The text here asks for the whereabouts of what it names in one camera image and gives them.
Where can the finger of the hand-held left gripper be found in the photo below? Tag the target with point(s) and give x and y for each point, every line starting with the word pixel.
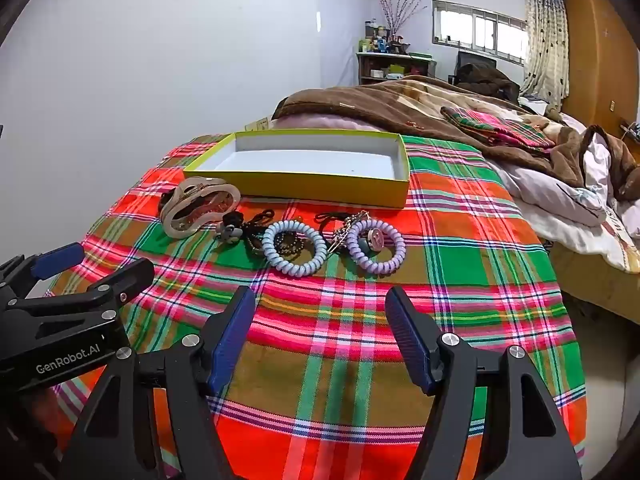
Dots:
pixel 125 277
pixel 57 259

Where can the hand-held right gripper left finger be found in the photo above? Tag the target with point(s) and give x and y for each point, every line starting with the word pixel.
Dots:
pixel 232 340

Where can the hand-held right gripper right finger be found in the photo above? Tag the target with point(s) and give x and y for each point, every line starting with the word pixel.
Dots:
pixel 407 340

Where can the rhinestone hair clip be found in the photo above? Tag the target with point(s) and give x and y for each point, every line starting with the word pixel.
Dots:
pixel 345 232

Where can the beige hair claw clip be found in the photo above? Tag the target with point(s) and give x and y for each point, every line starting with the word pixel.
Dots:
pixel 220 186

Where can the yellow-green cardboard box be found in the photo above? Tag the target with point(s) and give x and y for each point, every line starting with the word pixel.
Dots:
pixel 300 187

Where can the plaid bed sheet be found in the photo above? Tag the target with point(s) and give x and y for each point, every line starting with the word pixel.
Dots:
pixel 450 240

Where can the yellow bed base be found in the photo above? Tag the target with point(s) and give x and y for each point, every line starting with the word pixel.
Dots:
pixel 595 280

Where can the white quilt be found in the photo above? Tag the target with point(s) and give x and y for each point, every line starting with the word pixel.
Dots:
pixel 550 195

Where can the folded plaid cloth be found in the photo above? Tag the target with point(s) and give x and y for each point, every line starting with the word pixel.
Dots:
pixel 495 127

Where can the pink pillow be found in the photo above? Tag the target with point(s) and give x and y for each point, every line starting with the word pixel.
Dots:
pixel 320 122

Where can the brown fleece blanket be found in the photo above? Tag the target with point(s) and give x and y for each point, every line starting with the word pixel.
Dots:
pixel 375 105

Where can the dark jacket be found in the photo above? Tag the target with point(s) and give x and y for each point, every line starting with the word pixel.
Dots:
pixel 487 82

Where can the wooden shelf desk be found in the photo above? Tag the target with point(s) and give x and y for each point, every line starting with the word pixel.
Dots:
pixel 380 67

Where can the black monitor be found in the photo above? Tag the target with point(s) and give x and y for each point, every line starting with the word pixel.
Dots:
pixel 472 60

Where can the group of bottles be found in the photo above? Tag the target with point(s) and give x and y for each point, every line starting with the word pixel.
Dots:
pixel 380 42

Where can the window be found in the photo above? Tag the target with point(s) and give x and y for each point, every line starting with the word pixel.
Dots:
pixel 475 30

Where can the dried branches in vase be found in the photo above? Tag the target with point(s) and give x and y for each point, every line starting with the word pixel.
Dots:
pixel 397 15

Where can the patterned curtain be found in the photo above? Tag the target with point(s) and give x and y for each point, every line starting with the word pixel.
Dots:
pixel 547 45

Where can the wooden wardrobe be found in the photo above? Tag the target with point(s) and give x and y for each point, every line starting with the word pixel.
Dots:
pixel 600 60

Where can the wall outlet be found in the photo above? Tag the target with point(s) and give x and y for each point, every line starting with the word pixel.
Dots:
pixel 259 125

